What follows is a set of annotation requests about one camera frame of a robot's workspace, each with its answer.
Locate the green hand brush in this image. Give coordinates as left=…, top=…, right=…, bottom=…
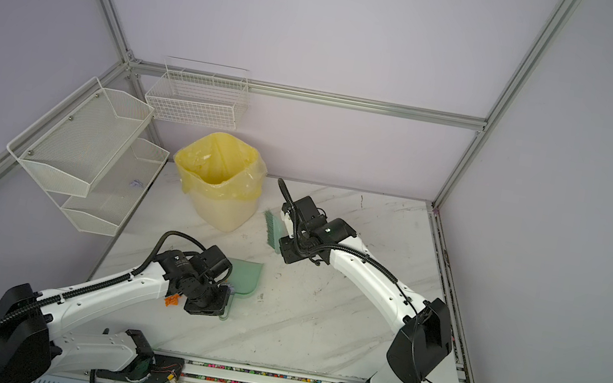
left=264, top=209, right=286, bottom=255

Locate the green plastic dustpan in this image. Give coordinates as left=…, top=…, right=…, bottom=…
left=218, top=259, right=264, bottom=321

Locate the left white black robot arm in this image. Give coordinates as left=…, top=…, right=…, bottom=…
left=0, top=231, right=234, bottom=383

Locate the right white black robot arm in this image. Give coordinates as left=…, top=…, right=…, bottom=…
left=268, top=178, right=453, bottom=383

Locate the orange scrap near left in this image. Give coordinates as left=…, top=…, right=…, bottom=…
left=164, top=293, right=181, bottom=307

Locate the bin with yellow bag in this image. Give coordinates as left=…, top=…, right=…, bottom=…
left=173, top=132, right=267, bottom=233

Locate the white mesh two-tier shelf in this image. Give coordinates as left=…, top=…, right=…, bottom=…
left=7, top=78, right=169, bottom=237

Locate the white wire basket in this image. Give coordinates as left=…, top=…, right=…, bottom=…
left=145, top=56, right=250, bottom=131

